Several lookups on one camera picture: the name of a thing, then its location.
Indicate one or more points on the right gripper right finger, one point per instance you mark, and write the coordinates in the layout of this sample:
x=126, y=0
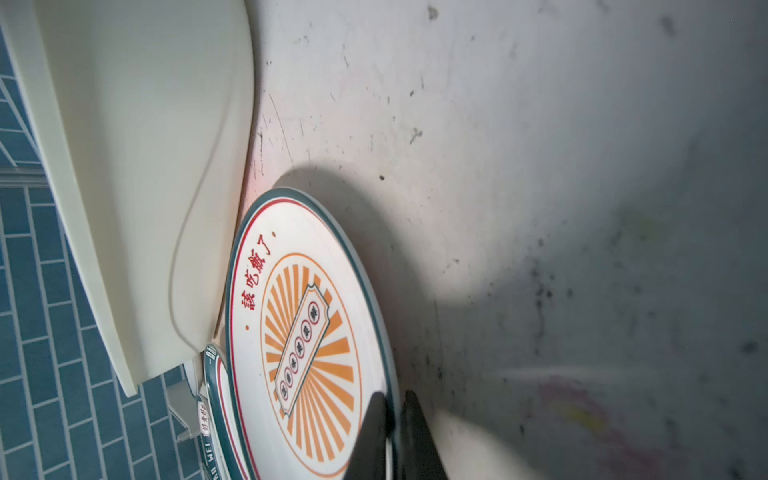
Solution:
x=418, y=457

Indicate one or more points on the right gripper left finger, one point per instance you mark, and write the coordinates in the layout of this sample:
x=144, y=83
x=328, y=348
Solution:
x=368, y=460

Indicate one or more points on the orange sunburst plate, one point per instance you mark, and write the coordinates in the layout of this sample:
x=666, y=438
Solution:
x=306, y=344

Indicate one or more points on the white plastic bin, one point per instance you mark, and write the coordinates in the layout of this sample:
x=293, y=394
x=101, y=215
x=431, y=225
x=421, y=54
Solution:
x=142, y=113

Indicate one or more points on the green red rimmed plate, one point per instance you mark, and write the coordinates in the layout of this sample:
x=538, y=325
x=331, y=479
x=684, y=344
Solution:
x=222, y=449

